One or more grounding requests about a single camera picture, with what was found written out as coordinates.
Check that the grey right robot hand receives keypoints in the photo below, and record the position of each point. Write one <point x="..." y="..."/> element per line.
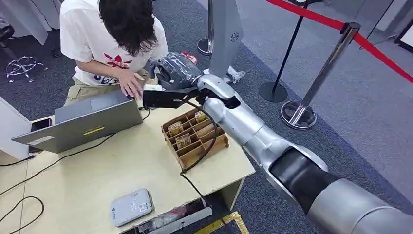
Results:
<point x="176" y="72"/>

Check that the person's right hand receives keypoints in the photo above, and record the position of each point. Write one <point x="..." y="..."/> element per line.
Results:
<point x="130" y="84"/>

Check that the orange drink cup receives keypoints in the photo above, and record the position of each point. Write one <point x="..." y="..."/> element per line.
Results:
<point x="191" y="58"/>

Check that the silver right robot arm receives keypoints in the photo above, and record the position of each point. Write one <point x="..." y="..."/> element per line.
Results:
<point x="290" y="161"/>

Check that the silver stanchion with round base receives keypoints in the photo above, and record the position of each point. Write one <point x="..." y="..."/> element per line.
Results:
<point x="204" y="45"/>

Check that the grey laptop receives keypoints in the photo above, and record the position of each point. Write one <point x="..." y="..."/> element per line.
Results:
<point x="96" y="124"/>

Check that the crumpled clear plastic wrapper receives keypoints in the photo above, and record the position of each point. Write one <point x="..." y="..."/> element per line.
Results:
<point x="237" y="75"/>

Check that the person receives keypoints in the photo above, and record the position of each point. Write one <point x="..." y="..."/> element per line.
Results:
<point x="96" y="32"/>

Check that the grey standing pillar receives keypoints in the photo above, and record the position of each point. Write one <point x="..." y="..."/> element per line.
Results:
<point x="227" y="35"/>

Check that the wooden card box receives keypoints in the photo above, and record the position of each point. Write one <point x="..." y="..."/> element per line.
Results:
<point x="197" y="142"/>

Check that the black phone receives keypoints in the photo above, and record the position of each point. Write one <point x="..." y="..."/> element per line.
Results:
<point x="40" y="125"/>

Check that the chrome chair base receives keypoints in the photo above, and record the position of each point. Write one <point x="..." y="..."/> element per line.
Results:
<point x="22" y="66"/>

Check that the white cabinet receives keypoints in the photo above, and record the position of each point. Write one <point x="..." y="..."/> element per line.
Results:
<point x="11" y="129"/>

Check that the white under-desk tray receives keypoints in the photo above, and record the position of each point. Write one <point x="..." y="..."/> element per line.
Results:
<point x="180" y="219"/>

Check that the red barrier belt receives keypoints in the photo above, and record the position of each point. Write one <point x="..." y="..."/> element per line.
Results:
<point x="326" y="20"/>

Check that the black framed board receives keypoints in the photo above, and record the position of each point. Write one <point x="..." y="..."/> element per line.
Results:
<point x="405" y="37"/>

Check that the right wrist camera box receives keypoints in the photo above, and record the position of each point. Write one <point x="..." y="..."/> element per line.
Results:
<point x="161" y="99"/>

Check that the black stanchion post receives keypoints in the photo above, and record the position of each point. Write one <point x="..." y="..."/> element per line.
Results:
<point x="273" y="92"/>

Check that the silver stanchion post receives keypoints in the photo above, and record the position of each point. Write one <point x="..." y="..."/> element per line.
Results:
<point x="326" y="71"/>

